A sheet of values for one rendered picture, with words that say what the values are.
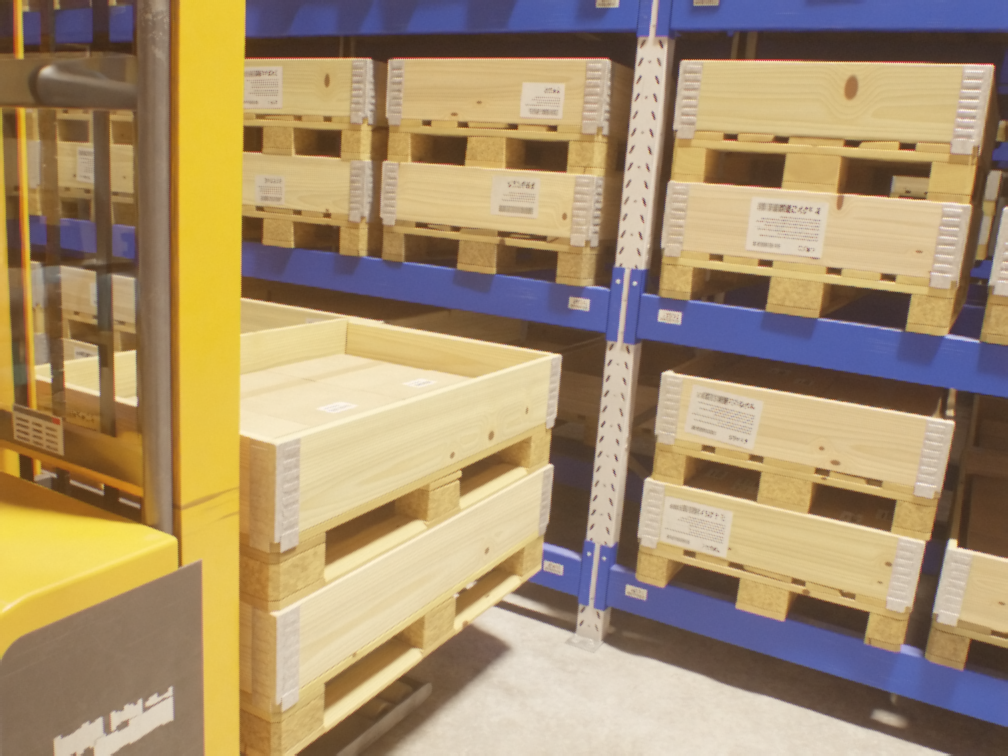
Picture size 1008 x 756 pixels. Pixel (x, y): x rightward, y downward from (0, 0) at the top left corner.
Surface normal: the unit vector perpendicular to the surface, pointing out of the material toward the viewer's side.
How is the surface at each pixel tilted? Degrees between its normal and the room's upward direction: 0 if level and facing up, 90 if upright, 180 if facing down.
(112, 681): 90
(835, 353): 90
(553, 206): 90
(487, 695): 0
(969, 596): 90
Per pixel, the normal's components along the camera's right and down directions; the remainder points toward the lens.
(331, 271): -0.50, 0.17
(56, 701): 0.87, 0.18
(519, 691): 0.07, -0.97
